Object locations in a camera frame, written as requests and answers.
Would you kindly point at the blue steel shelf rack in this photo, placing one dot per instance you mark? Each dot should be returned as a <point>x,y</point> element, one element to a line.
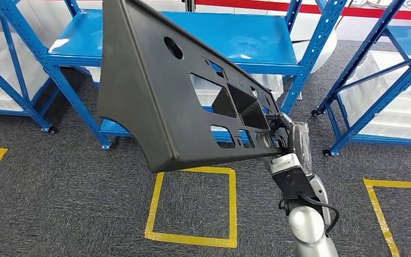
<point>15,56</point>
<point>244,39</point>
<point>359,56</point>

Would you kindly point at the yellow tape floor square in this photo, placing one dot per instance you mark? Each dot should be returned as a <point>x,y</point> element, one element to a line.
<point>397,183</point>

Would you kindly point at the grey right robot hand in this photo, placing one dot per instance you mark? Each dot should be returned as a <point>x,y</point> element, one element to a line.
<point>299,145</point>

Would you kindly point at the white body with red stripe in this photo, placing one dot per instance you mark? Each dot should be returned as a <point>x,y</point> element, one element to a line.
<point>310,26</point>

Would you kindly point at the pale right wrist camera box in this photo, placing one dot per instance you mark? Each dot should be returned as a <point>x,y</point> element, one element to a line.
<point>290,181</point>

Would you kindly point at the black plastic panel part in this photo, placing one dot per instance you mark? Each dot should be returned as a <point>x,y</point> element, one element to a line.
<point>148,99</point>

